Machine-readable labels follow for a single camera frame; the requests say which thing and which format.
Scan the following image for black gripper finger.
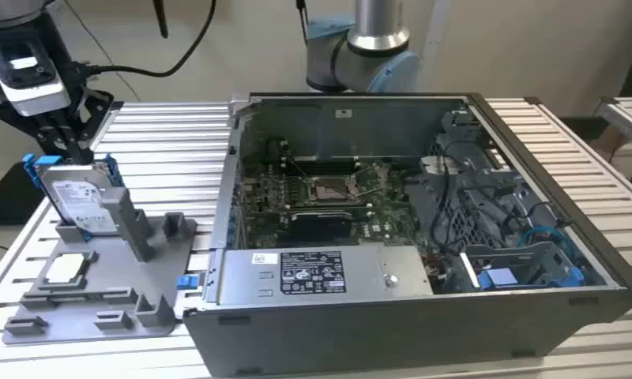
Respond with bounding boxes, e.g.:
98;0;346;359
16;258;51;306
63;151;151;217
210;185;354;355
0;94;86;163
68;89;114;163

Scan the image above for hard disk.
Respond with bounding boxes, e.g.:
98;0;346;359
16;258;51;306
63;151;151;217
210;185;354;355
22;153;128;240

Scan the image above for blue disk connector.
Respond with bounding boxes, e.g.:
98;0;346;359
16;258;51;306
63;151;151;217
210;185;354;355
479;270;519;292

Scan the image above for grey disk bay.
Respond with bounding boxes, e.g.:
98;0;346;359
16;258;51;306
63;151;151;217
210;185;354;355
455;240;586;294

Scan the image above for black monitor stand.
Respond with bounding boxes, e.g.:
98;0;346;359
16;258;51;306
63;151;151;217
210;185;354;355
0;160;50;227

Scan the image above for black antenna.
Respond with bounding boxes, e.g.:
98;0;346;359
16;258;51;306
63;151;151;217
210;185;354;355
152;0;170;39

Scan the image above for silver CPU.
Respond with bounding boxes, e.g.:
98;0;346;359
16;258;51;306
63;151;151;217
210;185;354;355
44;254;95;283

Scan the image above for grey parts rack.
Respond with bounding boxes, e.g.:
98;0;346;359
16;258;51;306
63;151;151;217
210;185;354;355
3;187;199;347

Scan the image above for CPU socket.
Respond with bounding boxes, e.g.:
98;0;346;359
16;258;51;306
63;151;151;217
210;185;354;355
304;173;363;206

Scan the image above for silver power supply unit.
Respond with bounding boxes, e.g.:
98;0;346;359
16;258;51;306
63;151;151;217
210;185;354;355
219;244;434;307

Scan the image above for black graphics card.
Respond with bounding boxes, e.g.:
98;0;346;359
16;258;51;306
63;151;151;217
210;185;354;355
287;211;354;240

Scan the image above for green motherboard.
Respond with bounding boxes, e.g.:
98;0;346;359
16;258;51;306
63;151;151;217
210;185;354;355
239;157;421;250

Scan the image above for grey perforated drive cage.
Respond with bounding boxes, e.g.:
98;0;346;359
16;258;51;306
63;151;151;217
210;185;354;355
405;133;559;254

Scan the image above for open black PC case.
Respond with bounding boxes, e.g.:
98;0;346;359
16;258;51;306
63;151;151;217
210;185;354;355
182;92;632;376

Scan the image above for black box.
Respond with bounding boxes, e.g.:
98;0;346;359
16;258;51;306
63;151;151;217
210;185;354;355
558;116;609;140

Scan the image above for thin black wall wire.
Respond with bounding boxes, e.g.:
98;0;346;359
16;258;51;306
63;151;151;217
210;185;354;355
111;69;143;103

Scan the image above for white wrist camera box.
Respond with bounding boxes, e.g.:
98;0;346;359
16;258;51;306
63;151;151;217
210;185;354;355
0;41;74;118

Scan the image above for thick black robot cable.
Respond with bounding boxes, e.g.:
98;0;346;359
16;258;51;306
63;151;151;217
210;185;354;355
74;0;312;79

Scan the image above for locking lever wire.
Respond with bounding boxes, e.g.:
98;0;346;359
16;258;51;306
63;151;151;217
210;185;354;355
288;157;319;181

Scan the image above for socket cover metal frame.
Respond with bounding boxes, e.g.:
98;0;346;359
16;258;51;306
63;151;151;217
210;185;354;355
350;162;393;187

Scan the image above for black wire in case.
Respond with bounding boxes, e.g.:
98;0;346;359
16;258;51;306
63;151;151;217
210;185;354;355
430;155;487;254

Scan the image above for blue wire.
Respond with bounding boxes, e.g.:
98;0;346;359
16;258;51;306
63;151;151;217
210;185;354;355
521;224;575;258

